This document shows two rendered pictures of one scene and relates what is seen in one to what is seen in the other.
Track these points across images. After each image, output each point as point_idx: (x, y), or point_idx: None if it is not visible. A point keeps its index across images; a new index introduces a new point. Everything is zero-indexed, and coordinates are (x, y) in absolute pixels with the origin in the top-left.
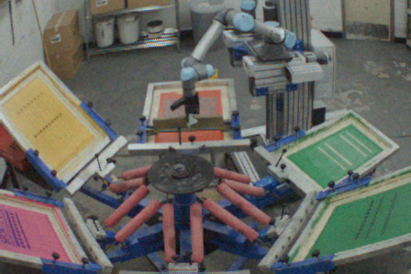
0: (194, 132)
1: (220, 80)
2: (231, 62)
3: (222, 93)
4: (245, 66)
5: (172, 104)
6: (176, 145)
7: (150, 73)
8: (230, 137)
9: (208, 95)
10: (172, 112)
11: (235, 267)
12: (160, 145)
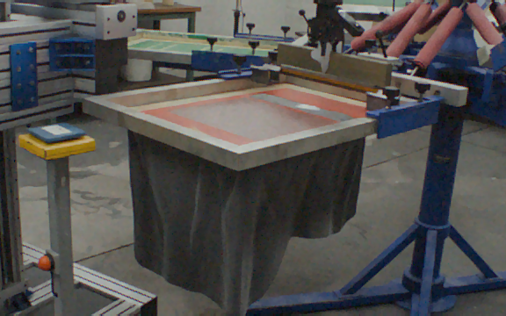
0: (306, 102)
1: (106, 103)
2: None
3: (146, 109)
4: (117, 24)
5: (357, 24)
6: (391, 58)
7: None
8: (270, 86)
9: (172, 115)
10: (286, 124)
11: (312, 297)
12: (407, 76)
